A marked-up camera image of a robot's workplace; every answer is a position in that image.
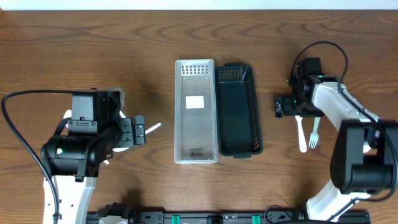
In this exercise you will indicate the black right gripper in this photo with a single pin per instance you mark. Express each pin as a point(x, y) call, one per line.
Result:
point(285, 106)

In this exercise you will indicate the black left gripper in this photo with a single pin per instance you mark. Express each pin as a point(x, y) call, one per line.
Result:
point(127, 132)

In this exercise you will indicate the white plastic fork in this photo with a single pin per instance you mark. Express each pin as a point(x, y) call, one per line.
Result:
point(301, 137)
point(314, 134)

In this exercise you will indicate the black plastic perforated basket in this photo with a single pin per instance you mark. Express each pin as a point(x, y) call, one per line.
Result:
point(239, 126)

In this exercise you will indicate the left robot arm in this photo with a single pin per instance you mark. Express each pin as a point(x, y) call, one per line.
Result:
point(80, 143)

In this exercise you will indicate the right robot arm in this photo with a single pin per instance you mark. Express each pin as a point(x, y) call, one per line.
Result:
point(364, 159)

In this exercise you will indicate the white plastic spoon upper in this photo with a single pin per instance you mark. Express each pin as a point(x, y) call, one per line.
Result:
point(122, 115)

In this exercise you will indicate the clear plastic perforated basket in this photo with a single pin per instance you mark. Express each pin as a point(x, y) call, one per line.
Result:
point(195, 122)

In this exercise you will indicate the white plastic spoon far left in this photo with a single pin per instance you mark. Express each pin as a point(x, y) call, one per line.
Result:
point(68, 114)

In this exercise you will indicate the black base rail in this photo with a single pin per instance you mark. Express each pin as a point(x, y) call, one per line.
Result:
point(119, 213)

